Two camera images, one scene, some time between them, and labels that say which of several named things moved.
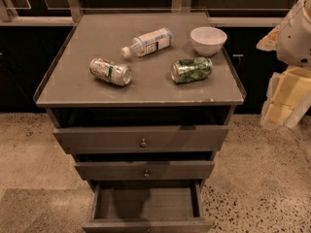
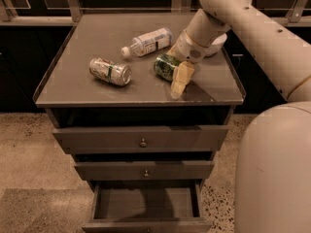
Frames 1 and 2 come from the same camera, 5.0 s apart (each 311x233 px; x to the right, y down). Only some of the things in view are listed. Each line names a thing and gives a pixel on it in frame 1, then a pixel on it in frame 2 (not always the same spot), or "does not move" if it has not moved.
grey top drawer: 134,139 does not move
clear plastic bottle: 149,43 does not move
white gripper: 295,41 → 189,49
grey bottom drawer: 148,207 does not move
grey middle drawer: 148,170 does not move
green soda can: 191,69 → 165,64
